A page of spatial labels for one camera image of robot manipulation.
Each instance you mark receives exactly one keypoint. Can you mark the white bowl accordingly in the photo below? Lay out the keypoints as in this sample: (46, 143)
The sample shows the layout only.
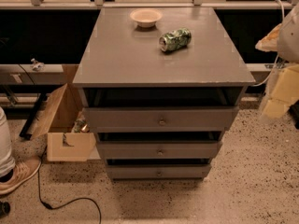
(146, 17)

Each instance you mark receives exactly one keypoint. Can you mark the black leaning bar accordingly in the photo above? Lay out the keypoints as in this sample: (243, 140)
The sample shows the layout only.
(25, 129)

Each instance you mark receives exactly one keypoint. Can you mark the crushed green soda can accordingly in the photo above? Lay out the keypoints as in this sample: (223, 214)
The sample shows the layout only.
(175, 40)

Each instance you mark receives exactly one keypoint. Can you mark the open cardboard box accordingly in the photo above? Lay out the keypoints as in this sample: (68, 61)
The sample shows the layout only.
(62, 110)

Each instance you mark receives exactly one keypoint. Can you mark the grey drawer cabinet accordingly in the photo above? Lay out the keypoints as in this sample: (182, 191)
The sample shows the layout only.
(124, 67)

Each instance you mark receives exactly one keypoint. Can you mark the grey bottom drawer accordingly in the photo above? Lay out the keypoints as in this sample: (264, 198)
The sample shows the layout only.
(158, 171)

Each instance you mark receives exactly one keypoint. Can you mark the grey top drawer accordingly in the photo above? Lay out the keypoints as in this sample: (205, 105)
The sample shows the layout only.
(139, 120)

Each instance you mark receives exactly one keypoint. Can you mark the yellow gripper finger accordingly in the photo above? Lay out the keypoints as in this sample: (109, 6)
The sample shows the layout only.
(270, 41)
(282, 91)

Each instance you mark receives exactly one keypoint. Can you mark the small clear object on ledge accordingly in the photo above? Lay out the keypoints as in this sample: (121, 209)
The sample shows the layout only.
(36, 65)

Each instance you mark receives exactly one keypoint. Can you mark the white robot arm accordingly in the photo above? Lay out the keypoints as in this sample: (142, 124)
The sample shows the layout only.
(288, 39)

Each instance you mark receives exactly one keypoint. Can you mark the tan sneaker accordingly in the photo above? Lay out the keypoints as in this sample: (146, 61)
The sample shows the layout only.
(23, 171)

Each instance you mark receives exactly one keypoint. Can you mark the black object floor corner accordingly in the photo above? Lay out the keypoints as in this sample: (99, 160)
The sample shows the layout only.
(4, 209)

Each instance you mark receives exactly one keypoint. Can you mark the cans inside cardboard box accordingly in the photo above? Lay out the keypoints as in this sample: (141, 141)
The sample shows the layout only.
(80, 126)

